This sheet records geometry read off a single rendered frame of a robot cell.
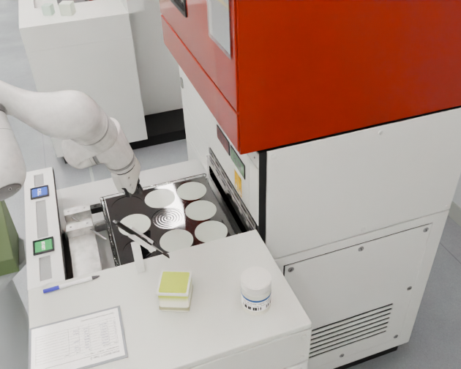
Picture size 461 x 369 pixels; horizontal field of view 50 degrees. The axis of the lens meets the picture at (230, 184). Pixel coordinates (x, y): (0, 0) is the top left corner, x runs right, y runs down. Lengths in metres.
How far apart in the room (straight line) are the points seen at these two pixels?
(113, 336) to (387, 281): 1.06
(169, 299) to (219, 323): 0.13
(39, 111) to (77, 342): 0.54
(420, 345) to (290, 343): 1.29
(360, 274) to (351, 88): 0.74
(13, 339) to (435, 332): 1.76
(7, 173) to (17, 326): 1.03
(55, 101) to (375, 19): 0.74
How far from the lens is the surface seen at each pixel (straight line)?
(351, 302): 1.88
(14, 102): 0.94
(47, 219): 1.57
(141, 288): 1.28
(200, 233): 1.49
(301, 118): 1.25
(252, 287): 1.13
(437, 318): 2.57
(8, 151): 0.91
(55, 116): 0.93
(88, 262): 1.50
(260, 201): 1.34
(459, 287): 2.73
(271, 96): 1.18
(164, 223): 1.54
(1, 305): 1.78
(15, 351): 1.93
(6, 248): 1.60
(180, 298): 1.17
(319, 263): 1.62
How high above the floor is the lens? 1.91
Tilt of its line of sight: 37 degrees down
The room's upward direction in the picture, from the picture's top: 2 degrees counter-clockwise
